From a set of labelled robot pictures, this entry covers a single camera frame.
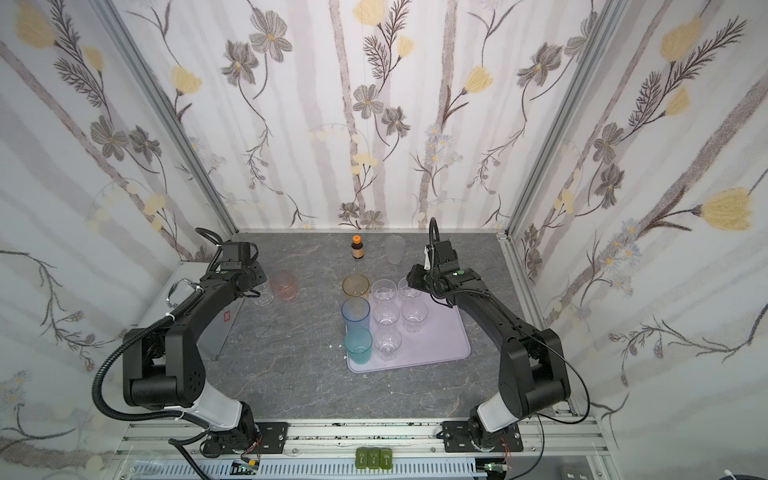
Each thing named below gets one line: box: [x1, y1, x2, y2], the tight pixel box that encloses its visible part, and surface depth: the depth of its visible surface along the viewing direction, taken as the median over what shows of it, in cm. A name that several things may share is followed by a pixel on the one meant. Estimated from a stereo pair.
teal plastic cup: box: [344, 327, 373, 365], surface depth 87 cm
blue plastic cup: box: [341, 296, 371, 330], surface depth 85 cm
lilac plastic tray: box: [348, 292, 472, 373], surface depth 92 cm
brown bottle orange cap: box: [351, 234, 364, 259], surface depth 110 cm
